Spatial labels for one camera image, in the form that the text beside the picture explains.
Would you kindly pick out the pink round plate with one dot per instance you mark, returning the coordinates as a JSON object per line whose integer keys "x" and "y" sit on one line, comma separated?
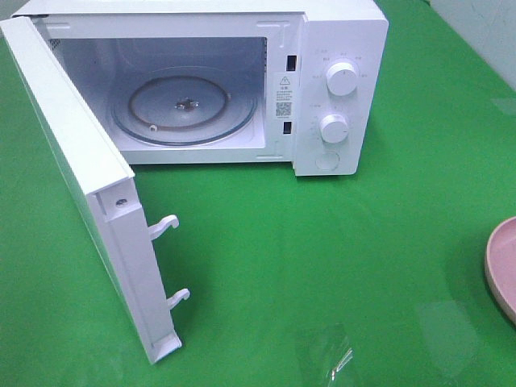
{"x": 500, "y": 266}

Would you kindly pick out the white microwave oven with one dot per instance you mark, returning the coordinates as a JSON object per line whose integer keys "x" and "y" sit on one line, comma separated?
{"x": 105, "y": 45}

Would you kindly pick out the white microwave knob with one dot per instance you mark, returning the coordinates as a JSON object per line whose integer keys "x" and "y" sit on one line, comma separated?
{"x": 342, "y": 78}
{"x": 334, "y": 129}

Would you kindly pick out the white microwave door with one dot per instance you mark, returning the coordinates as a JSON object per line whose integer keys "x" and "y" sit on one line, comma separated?
{"x": 102, "y": 185}

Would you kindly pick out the white partition panel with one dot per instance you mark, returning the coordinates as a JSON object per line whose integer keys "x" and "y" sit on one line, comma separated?
{"x": 488, "y": 27}

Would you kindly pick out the round white door button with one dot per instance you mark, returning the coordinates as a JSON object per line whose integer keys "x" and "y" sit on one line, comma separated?
{"x": 327, "y": 161}

